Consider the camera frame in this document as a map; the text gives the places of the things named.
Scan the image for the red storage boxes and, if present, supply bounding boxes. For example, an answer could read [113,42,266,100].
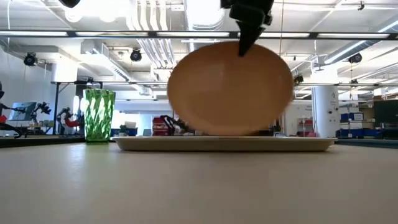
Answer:
[152,116,170,137]

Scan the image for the black overhead frame bar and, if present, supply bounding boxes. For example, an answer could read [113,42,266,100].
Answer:
[0,29,398,40]

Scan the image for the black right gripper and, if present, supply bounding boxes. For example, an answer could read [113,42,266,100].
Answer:
[220,0,275,58]

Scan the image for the green faceted plastic cup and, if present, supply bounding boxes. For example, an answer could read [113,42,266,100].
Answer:
[83,88,116,144]

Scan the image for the blue storage bin row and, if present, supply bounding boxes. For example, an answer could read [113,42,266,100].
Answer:
[340,128,383,138]

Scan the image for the orange round plate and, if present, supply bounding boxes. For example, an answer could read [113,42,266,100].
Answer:
[167,40,295,137]

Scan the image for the silver ventilation duct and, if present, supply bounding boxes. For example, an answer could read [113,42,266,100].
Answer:
[183,0,226,44]

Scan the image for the long white ceiling light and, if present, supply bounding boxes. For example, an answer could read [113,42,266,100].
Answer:
[79,46,131,82]

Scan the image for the tilted computer monitor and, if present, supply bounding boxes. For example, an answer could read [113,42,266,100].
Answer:
[8,101,37,121]

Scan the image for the white shelf with red items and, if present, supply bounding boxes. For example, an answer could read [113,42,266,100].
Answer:
[297,117,317,138]

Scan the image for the blue labelled storage bin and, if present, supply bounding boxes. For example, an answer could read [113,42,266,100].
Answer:
[340,112,364,122]

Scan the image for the black neighbouring table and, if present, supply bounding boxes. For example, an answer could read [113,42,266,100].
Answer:
[0,136,86,149]

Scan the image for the white round column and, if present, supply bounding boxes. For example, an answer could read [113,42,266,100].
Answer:
[310,65,341,139]

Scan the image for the cream rectangular tray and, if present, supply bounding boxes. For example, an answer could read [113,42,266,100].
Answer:
[111,135,339,152]

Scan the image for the small blue bin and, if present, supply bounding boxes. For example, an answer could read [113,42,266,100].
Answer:
[110,127,138,137]

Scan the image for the black frame stand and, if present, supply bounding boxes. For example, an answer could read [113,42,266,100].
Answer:
[51,80,103,136]

